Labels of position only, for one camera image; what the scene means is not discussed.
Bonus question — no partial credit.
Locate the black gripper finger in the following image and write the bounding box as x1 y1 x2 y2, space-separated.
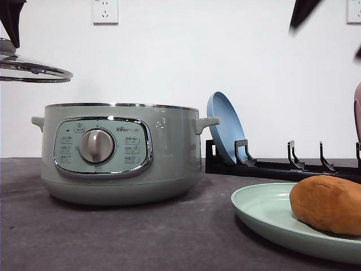
288 0 321 36
0 0 27 49
354 45 361 64

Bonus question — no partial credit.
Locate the glass pot lid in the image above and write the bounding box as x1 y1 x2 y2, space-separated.
0 37 73 83

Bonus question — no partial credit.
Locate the brown potato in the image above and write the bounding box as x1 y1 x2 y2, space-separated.
289 175 361 235

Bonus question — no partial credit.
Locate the green plate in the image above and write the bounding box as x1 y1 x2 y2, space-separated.
231 182 361 264

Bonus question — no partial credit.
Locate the pink plate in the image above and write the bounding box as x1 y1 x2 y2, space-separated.
354 82 361 143

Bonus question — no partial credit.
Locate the blue plate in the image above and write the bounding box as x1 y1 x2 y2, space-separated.
207 91 248 163

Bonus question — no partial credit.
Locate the green electric steamer pot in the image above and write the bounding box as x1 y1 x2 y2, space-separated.
31 102 220 206

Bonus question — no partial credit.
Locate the black dish rack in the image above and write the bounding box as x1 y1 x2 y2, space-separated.
205 139 361 182

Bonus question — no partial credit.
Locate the white wall socket right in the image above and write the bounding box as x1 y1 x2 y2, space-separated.
346 0 361 27

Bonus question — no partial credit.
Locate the white wall socket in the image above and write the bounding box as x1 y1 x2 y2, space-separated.
93 0 119 26
346 0 361 27

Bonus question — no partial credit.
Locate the white wall socket left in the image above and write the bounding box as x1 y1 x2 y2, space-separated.
93 0 119 26

